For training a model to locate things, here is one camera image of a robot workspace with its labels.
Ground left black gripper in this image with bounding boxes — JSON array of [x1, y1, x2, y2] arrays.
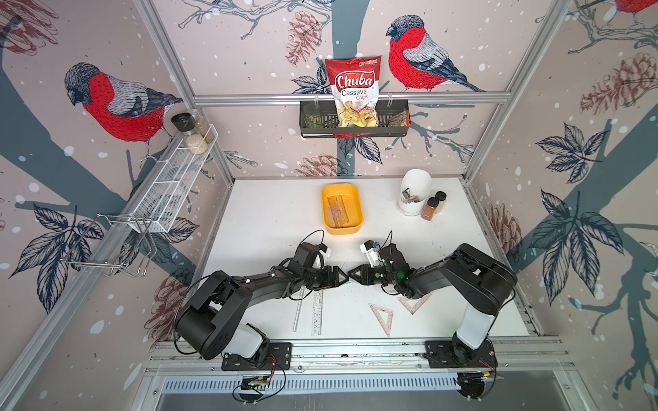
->
[[302, 266, 350, 292]]

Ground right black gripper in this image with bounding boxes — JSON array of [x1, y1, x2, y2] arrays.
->
[[345, 264, 399, 289]]

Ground pink triangle set square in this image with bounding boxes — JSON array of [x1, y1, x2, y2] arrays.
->
[[368, 303, 394, 337]]

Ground long pink ruler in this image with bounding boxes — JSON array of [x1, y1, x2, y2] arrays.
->
[[327, 195, 342, 228]]

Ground thin clear straight ruler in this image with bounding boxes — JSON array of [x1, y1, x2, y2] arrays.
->
[[292, 297, 305, 333]]

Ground clear blue protractor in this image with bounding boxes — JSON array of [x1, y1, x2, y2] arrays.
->
[[331, 202, 358, 229]]

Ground short clear stencil ruler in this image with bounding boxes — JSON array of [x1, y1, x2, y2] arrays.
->
[[339, 195, 351, 227]]

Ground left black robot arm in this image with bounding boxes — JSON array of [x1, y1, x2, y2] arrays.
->
[[174, 265, 349, 360]]

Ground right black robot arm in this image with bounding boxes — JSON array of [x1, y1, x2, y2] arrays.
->
[[348, 241, 517, 365]]

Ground yellow plastic storage box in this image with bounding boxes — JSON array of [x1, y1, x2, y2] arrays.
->
[[320, 183, 363, 236]]

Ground clear shape stencil ruler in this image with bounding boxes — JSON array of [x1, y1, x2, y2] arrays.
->
[[312, 290, 324, 337]]

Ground brown spice jar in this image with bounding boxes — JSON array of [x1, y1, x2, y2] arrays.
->
[[421, 197, 440, 221]]

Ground metal clips in cup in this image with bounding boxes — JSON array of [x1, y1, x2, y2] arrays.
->
[[401, 188, 420, 205]]

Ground white utensil holder cup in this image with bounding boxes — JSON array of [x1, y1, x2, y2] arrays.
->
[[397, 169, 432, 217]]

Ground black hanging basket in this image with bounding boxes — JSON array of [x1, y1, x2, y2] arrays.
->
[[299, 100, 411, 139]]

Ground red Chuba chips bag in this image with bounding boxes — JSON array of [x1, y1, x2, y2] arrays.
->
[[325, 57, 381, 128]]

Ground glass spice jar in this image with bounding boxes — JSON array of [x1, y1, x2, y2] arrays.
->
[[190, 109, 214, 144]]

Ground black lid grinder jar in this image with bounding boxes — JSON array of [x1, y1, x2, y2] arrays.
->
[[171, 112, 197, 138]]

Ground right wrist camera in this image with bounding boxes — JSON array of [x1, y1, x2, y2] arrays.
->
[[359, 240, 401, 267]]

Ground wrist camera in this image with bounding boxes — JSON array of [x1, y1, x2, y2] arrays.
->
[[359, 240, 401, 267], [288, 242, 331, 272]]

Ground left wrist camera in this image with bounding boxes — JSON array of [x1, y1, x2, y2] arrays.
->
[[288, 242, 331, 272]]

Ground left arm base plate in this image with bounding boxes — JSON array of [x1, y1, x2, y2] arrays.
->
[[221, 342, 293, 372]]

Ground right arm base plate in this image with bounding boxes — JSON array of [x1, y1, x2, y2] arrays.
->
[[422, 338, 498, 369]]

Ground white wire shelf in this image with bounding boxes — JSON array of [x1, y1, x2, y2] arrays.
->
[[128, 125, 219, 233]]

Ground wire cup hanger rack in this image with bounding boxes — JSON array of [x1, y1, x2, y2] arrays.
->
[[60, 213, 158, 278]]

